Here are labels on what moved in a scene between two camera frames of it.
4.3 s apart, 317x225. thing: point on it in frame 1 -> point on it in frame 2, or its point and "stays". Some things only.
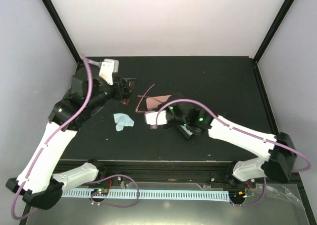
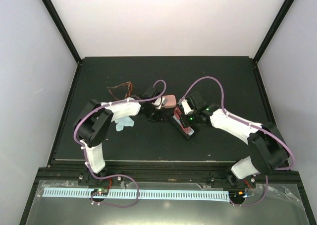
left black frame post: x=59 y=24 stays
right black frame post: x=286 y=5 stays
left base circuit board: x=100 y=192 stays
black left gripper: x=120 y=94 -> x=160 y=118
